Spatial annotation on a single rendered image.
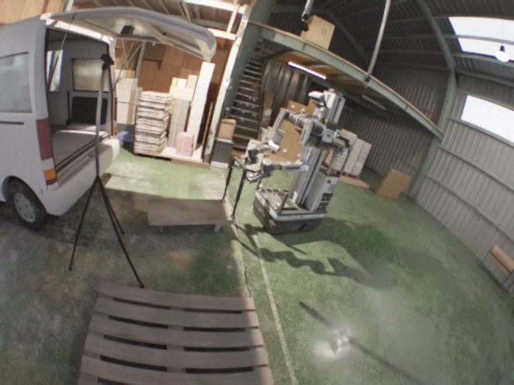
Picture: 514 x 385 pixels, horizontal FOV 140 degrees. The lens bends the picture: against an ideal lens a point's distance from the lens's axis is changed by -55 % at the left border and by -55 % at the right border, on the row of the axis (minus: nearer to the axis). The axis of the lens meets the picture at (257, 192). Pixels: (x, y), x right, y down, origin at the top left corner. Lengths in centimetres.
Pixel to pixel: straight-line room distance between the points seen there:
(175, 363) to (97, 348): 46
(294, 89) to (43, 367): 819
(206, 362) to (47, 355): 104
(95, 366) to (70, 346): 29
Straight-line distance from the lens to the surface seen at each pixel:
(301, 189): 254
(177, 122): 403
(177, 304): 150
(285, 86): 759
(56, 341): 167
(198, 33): 139
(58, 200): 192
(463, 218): 818
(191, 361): 134
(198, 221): 203
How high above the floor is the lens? 141
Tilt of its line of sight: 25 degrees down
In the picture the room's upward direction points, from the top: 18 degrees clockwise
